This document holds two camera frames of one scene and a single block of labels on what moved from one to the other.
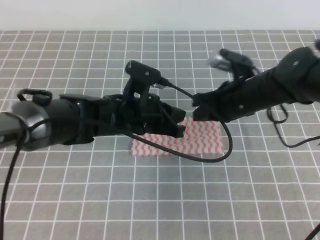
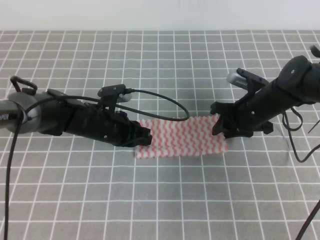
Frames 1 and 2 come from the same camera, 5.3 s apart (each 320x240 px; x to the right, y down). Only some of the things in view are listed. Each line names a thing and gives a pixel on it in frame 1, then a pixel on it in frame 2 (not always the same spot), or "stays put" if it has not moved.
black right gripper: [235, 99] → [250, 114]
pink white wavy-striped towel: [201, 138] stays put
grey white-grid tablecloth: [266, 186] stays put
